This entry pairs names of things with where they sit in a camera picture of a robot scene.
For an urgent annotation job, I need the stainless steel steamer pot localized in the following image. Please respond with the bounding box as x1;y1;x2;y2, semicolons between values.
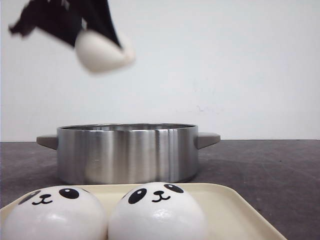
36;123;221;185

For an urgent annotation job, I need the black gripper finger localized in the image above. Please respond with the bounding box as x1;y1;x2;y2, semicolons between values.
82;0;122;48
8;0;83;47

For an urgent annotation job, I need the panda bun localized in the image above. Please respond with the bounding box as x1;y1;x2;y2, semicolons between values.
74;30;136;74
107;182;209;240
1;185;108;240

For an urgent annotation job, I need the cream plastic tray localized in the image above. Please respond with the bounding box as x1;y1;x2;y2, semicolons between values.
0;183;287;240

